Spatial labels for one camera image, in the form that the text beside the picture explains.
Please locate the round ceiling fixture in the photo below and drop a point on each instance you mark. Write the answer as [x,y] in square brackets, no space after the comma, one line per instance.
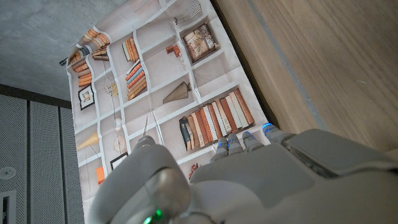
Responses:
[7,173]

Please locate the rectangular ceiling vent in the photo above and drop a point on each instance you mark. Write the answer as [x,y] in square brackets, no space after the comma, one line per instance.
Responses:
[6,207]

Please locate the printed bookshelf backdrop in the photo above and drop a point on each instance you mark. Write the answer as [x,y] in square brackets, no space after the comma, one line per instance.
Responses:
[161,65]

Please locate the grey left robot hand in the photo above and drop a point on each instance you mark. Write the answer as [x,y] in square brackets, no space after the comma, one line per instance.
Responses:
[264,186]

